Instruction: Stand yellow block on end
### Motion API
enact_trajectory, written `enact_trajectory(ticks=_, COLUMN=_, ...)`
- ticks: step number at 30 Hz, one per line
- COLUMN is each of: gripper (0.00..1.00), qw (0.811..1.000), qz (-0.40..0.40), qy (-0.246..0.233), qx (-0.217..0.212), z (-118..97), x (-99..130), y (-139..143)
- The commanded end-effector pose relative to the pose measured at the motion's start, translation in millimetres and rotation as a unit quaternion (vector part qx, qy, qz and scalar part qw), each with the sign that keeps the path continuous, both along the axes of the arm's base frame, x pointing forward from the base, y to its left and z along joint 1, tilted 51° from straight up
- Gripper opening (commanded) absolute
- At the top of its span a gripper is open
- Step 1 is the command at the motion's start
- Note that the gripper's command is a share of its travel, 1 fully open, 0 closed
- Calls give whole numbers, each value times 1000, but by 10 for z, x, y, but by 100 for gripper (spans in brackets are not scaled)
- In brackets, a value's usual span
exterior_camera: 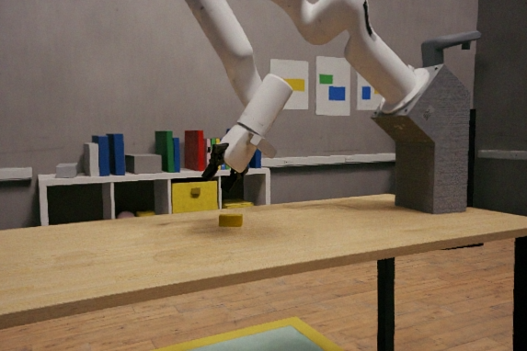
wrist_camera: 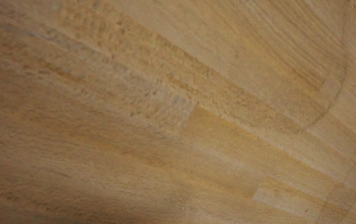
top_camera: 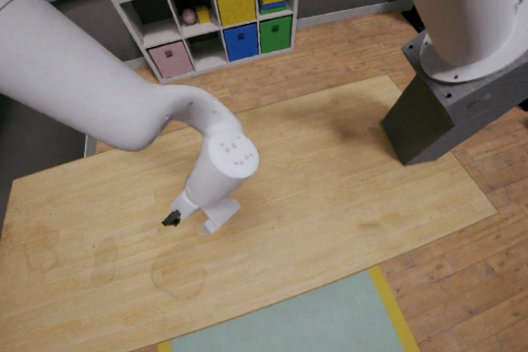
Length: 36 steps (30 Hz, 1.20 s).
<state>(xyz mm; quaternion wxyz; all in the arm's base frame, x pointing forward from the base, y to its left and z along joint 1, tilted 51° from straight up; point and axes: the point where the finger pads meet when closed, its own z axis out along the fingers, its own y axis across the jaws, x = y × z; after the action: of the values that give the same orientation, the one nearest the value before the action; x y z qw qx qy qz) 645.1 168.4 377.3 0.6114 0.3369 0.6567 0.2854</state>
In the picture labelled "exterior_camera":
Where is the yellow block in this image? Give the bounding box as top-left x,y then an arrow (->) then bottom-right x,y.
219,214 -> 243,227

